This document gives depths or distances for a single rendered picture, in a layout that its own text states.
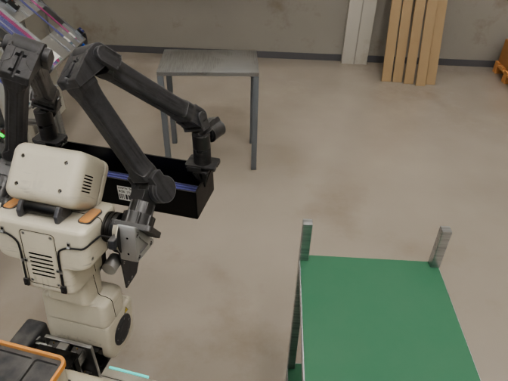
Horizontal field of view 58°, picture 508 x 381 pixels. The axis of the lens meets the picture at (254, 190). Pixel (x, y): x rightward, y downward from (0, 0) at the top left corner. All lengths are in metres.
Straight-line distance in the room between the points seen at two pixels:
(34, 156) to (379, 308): 1.03
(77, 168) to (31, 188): 0.13
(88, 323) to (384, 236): 2.12
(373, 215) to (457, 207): 0.64
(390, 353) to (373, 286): 0.23
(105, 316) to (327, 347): 0.67
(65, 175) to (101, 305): 0.45
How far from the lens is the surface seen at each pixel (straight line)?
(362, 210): 3.34
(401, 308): 1.45
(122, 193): 1.63
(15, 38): 1.33
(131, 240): 1.25
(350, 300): 1.43
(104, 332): 1.57
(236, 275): 2.77
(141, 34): 6.05
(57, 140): 1.75
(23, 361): 1.44
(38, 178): 1.29
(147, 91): 1.31
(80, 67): 1.17
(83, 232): 1.24
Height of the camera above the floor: 2.00
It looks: 36 degrees down
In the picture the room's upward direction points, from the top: 2 degrees clockwise
